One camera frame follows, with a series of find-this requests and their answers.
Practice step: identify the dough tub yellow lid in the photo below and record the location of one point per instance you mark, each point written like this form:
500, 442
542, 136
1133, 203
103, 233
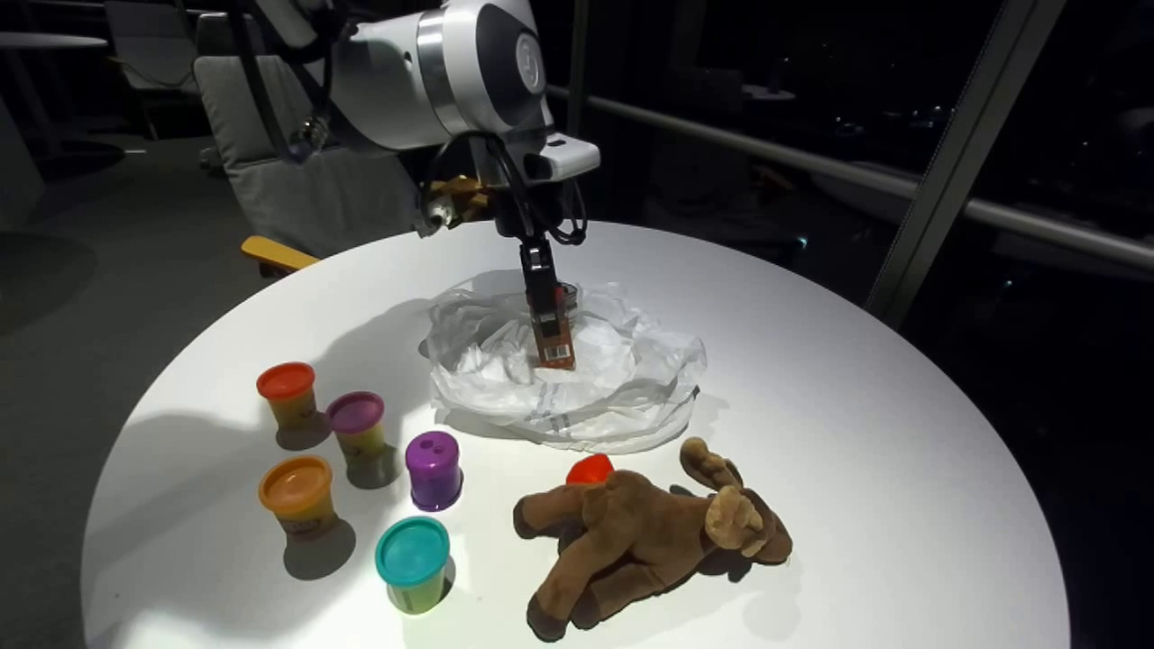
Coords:
298, 492

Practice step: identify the brown plush moose toy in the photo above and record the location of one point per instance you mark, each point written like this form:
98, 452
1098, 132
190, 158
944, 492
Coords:
635, 543

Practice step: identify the purple dough tub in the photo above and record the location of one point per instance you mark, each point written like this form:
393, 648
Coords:
436, 465

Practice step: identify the dough tub red-orange lid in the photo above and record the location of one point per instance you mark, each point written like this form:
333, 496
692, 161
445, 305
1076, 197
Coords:
291, 393

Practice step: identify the brown spice jar red lid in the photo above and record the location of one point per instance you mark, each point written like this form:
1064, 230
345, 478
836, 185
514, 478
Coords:
556, 346

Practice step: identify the grey chair wooden armrests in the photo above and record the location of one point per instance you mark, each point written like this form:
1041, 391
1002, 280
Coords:
312, 182

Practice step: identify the dough tub teal lid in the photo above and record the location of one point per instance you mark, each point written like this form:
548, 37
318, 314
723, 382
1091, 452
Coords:
411, 561

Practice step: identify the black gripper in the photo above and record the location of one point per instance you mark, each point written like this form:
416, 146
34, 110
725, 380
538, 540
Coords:
517, 198

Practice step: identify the horizontal metal railing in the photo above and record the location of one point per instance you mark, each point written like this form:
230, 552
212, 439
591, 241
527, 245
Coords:
843, 167

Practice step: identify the dough tub pink lid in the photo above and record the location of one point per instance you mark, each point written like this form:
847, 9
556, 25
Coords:
359, 424

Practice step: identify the grey metal post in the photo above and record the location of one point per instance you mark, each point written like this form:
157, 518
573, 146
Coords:
960, 158

